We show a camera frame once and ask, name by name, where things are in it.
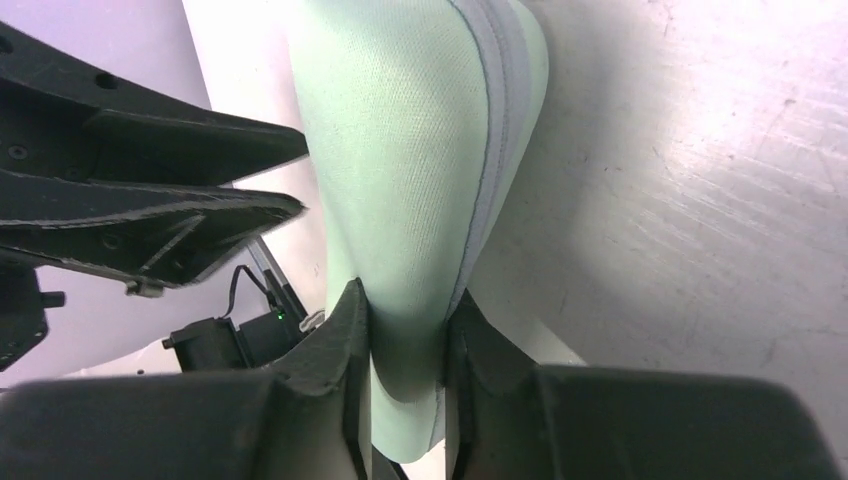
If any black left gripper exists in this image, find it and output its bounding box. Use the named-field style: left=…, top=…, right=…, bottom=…
left=1, top=171, right=305, bottom=371

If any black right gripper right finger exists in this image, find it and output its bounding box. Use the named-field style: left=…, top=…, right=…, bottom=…
left=445, top=295, right=841, bottom=480

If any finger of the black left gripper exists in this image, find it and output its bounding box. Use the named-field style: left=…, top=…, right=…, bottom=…
left=1, top=24, right=308, bottom=186

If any mint green umbrella case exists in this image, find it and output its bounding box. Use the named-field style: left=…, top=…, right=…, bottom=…
left=288, top=0, right=549, bottom=463

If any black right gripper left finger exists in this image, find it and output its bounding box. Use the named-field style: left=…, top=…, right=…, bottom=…
left=1, top=280, right=370, bottom=479

